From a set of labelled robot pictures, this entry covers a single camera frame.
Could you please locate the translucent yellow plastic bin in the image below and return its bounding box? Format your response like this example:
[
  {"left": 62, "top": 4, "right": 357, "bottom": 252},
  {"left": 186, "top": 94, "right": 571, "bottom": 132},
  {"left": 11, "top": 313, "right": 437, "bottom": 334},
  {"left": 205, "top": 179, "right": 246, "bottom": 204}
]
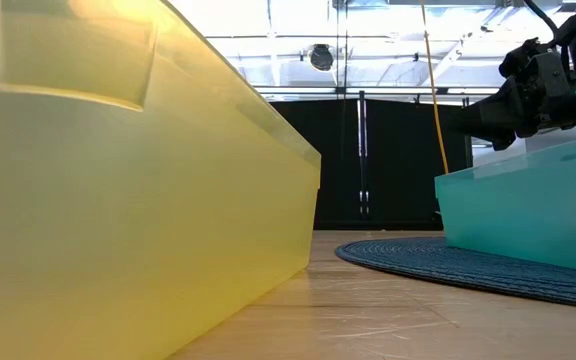
[{"left": 0, "top": 0, "right": 323, "bottom": 360}]

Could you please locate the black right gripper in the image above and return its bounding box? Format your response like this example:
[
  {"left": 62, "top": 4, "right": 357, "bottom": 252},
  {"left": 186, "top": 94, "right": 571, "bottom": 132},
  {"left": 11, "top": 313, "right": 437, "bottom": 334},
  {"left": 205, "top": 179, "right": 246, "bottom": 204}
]
[{"left": 451, "top": 49, "right": 576, "bottom": 152}]

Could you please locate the translucent teal plastic bin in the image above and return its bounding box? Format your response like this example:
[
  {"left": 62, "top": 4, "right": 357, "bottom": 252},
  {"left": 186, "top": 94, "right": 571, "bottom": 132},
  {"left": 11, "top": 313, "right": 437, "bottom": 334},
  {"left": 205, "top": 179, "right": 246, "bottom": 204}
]
[{"left": 434, "top": 130, "right": 576, "bottom": 277}]

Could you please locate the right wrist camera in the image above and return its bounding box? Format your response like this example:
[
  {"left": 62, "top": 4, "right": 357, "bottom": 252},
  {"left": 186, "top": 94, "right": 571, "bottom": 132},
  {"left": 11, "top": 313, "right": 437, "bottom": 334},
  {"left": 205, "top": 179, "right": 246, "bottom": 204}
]
[{"left": 498, "top": 36, "right": 542, "bottom": 77}]

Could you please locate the round dark blue woven mat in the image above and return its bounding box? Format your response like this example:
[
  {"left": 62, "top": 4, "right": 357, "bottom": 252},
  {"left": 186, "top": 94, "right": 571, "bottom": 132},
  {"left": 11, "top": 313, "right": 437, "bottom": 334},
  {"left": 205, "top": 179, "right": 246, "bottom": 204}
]
[{"left": 334, "top": 236, "right": 576, "bottom": 313}]

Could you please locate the round black ceiling fixture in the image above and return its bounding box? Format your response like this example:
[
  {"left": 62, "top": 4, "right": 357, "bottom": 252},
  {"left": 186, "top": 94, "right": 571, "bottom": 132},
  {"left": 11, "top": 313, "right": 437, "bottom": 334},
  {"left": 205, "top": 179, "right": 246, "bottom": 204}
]
[{"left": 308, "top": 43, "right": 336, "bottom": 73}]

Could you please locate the black partition panel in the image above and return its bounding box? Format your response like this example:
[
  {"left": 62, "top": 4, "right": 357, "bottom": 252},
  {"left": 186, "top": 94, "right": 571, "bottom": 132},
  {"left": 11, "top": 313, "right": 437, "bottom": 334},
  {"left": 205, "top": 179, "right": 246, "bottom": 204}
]
[
  {"left": 362, "top": 98, "right": 474, "bottom": 232},
  {"left": 270, "top": 98, "right": 364, "bottom": 232}
]

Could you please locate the yellow hanging cable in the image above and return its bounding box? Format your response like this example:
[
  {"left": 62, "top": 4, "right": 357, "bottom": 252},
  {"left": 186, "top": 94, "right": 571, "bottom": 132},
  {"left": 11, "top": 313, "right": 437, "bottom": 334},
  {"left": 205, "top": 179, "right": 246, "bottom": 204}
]
[{"left": 419, "top": 0, "right": 451, "bottom": 176}]

